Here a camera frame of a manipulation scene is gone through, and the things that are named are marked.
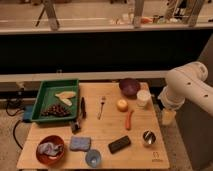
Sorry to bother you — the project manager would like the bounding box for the blue glass cup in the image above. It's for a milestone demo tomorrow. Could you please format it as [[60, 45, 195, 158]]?
[[85, 149, 101, 168]]

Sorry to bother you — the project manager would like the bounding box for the blue grey cloth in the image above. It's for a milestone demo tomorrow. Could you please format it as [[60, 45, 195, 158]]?
[[38, 142, 62, 157]]

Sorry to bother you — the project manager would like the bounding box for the orange bowl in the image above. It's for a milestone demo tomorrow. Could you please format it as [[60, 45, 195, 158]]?
[[36, 135, 65, 166]]

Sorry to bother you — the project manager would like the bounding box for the black rectangular block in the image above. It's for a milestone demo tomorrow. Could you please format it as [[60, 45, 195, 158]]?
[[108, 136, 131, 154]]

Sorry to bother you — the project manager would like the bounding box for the orange carrot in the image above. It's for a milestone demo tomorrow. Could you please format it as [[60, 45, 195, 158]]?
[[125, 110, 134, 130]]

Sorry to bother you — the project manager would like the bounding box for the small dark clip tool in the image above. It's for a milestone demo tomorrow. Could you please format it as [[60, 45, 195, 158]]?
[[70, 115, 82, 134]]

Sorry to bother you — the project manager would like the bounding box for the green plastic tray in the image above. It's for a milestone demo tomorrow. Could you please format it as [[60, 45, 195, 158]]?
[[31, 79, 79, 123]]

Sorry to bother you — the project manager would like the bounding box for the upper banana slice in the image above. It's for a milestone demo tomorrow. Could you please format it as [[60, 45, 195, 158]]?
[[55, 91, 76, 99]]

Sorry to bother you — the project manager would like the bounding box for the black cable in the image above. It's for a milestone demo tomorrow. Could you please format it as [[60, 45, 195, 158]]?
[[5, 87, 26, 150]]

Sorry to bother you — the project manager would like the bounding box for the blue sponge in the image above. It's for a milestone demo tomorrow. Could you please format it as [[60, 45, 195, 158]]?
[[70, 136, 91, 151]]

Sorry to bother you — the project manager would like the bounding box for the silver metal fork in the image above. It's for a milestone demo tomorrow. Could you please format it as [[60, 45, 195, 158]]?
[[97, 96, 106, 120]]

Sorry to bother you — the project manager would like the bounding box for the lower banana slice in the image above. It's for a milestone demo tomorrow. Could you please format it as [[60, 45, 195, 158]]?
[[60, 98, 72, 107]]

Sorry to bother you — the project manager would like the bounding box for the small metal cup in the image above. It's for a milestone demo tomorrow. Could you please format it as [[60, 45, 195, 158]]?
[[142, 131, 156, 146]]

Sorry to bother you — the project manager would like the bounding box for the dark marker pen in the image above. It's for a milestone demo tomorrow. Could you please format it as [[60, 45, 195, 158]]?
[[81, 97, 86, 118]]

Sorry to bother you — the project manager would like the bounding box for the yellow apple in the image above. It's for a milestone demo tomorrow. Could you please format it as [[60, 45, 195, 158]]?
[[116, 99, 128, 112]]

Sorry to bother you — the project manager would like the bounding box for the blue power box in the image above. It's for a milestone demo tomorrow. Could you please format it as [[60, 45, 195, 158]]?
[[22, 105, 33, 123]]

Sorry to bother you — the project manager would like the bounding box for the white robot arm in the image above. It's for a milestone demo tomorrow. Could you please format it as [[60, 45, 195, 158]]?
[[158, 61, 213, 125]]

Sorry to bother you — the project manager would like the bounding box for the white plastic cup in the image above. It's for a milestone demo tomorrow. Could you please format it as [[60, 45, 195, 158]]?
[[137, 90, 151, 107]]

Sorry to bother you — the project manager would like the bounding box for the dark red bowl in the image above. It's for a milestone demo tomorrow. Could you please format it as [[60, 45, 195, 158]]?
[[119, 78, 140, 97]]

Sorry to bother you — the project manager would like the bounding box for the banana slice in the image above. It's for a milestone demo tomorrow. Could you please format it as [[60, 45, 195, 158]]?
[[55, 91, 76, 99], [60, 98, 72, 107]]

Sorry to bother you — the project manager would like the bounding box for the dark grapes bunch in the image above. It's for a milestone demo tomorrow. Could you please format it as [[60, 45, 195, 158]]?
[[42, 104, 70, 117]]

